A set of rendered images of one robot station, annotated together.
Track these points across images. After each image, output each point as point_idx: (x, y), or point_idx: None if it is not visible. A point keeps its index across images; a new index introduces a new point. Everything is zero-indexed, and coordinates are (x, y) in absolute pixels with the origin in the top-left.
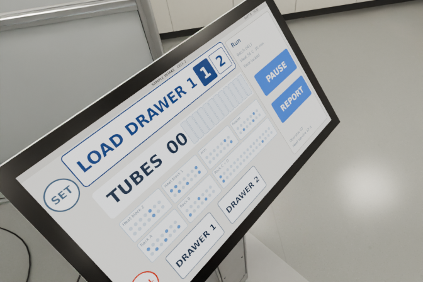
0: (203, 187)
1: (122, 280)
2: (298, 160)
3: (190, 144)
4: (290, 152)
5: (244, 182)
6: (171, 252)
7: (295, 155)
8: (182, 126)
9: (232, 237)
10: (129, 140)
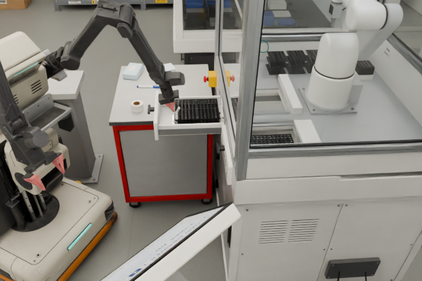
0: (153, 247)
1: (193, 216)
2: None
3: (154, 251)
4: None
5: (130, 261)
6: (173, 229)
7: None
8: (156, 252)
9: (145, 247)
10: (182, 234)
